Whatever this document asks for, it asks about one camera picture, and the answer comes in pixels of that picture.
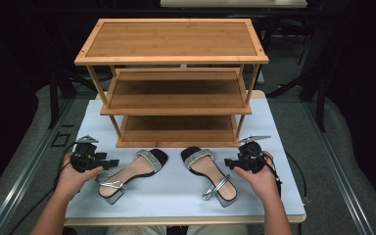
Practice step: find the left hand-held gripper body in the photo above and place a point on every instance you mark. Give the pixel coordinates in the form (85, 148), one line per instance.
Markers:
(84, 156)

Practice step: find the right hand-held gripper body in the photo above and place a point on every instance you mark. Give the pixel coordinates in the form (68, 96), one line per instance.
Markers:
(252, 158)

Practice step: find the three-tier wooden shoe rack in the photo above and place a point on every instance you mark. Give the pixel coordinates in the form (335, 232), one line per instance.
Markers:
(176, 42)

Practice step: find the person's right hand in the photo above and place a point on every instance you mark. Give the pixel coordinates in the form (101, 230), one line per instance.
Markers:
(264, 182)

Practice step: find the person's left hand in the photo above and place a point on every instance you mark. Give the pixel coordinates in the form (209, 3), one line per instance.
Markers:
(70, 182)

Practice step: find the black metal stand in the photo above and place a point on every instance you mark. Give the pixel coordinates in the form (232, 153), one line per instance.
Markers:
(321, 104)

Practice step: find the black square floor frame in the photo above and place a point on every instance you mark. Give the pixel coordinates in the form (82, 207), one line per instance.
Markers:
(60, 139)

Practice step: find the aluminium floor rail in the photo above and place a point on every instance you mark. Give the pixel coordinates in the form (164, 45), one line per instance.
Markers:
(339, 169)
(29, 169)

